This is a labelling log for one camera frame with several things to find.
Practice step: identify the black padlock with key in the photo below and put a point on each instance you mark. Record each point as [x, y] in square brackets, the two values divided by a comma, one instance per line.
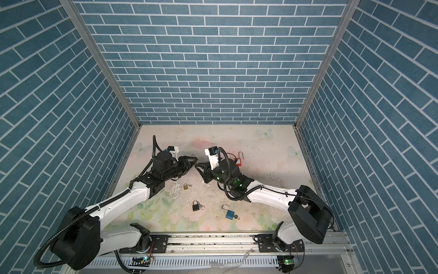
[196, 206]

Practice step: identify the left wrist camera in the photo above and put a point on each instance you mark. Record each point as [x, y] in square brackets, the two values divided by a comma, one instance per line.
[174, 150]

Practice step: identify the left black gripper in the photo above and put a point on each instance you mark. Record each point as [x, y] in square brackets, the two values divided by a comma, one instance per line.
[185, 164]

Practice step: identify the red padlock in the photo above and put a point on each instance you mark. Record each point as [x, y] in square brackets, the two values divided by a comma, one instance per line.
[239, 159]

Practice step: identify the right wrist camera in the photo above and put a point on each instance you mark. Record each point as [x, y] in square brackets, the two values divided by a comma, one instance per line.
[213, 155]

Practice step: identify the small brass padlock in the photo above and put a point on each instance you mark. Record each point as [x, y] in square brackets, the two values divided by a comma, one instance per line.
[186, 186]

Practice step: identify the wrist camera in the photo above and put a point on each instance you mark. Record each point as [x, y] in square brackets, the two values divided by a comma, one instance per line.
[174, 150]
[213, 155]

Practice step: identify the blue padlock with key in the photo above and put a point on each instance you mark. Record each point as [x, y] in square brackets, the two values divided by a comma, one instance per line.
[229, 214]

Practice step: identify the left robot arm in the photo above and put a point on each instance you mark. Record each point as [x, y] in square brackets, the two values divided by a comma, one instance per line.
[80, 237]

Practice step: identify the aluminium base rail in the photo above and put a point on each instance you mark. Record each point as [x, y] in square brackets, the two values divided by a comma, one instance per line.
[228, 251]

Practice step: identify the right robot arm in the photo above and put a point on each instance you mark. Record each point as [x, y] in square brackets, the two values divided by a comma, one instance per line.
[310, 216]

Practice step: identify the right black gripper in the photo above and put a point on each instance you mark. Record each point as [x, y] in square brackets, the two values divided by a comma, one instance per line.
[207, 174]

